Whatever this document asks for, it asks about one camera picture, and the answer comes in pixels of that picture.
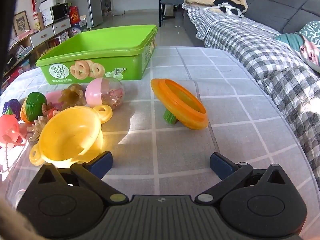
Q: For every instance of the toy corn with green husk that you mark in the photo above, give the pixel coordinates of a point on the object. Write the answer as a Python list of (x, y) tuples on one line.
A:
[(33, 106)]

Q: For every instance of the pink clear capsule ball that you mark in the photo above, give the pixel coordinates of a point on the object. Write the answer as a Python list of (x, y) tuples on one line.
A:
[(96, 92)]

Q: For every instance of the brown octopus toy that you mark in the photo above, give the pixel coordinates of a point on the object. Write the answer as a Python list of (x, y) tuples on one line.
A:
[(72, 95)]

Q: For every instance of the silver refrigerator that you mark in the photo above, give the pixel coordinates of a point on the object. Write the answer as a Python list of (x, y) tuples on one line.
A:
[(93, 2)]

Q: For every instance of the red gift box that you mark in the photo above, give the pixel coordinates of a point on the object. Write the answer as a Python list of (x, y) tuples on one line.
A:
[(74, 15)]

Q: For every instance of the yellow toy pot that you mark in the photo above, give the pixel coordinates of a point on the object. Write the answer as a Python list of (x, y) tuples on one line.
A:
[(70, 135)]

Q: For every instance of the pink toy slice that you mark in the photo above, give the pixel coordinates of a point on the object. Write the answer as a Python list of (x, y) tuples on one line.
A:
[(53, 97)]

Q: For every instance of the grey checked tablecloth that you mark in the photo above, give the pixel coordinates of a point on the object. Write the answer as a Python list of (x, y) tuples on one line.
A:
[(175, 152)]

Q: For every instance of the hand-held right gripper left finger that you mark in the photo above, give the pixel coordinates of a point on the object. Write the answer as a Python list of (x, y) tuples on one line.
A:
[(102, 164)]

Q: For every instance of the green plastic box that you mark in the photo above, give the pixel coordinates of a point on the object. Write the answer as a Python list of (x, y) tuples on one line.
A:
[(100, 45)]

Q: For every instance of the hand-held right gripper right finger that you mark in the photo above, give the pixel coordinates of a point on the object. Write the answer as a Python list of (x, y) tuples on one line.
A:
[(221, 165)]

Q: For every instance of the framed cartoon picture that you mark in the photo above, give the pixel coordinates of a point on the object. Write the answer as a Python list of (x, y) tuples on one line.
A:
[(21, 23)]

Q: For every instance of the grey sofa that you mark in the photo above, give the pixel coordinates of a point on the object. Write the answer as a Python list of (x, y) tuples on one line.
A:
[(275, 7)]

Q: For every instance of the red toy crab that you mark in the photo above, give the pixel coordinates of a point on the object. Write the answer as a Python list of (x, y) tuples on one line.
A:
[(51, 111)]

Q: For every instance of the grey white checked blanket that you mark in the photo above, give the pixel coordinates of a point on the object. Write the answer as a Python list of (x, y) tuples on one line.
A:
[(250, 45)]

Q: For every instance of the dried starfish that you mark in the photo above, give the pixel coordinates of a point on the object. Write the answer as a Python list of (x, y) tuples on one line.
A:
[(38, 128)]

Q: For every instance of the black and white garment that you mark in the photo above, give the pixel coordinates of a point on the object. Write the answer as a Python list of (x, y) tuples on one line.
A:
[(232, 6)]

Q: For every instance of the white drawer cabinet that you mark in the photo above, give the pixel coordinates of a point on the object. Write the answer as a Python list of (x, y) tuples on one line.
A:
[(45, 33)]

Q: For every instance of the teal patterned pillow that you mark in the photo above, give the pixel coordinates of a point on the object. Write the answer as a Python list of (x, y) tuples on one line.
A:
[(310, 35)]

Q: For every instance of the purple toy grapes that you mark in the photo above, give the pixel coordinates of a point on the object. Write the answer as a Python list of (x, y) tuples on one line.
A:
[(11, 106)]

